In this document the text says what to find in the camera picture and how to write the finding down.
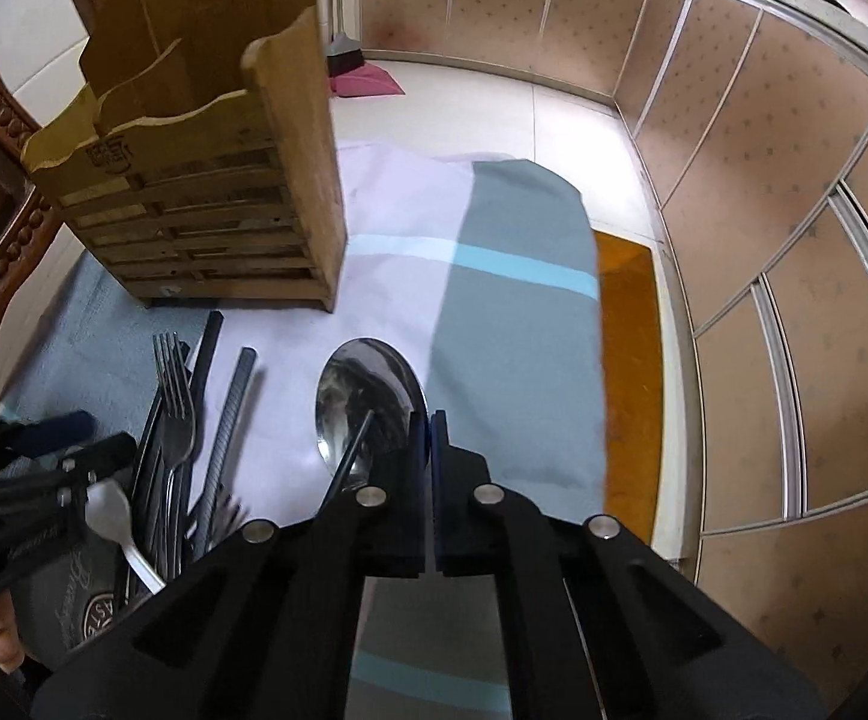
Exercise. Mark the wooden utensil holder box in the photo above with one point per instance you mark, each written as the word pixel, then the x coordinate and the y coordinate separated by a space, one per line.
pixel 198 161

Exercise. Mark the grey white striped tablecloth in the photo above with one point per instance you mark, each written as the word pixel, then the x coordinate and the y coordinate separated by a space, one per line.
pixel 482 274

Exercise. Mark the black chopstick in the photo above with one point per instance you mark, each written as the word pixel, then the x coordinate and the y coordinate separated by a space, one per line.
pixel 182 476

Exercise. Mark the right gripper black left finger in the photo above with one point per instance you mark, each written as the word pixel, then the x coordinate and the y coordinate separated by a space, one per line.
pixel 263 626

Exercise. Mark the dark textured chopstick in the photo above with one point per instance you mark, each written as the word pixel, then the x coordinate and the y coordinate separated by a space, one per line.
pixel 219 451

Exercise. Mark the broom with pink dustpan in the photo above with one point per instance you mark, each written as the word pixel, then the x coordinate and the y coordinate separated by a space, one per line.
pixel 349 74

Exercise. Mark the large steel spoon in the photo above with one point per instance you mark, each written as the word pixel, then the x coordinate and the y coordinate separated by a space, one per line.
pixel 366 395

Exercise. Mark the kitchen cabinet row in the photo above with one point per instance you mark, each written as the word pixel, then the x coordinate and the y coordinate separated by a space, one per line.
pixel 750 122

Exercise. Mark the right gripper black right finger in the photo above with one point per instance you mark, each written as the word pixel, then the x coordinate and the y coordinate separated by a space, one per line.
pixel 594 624

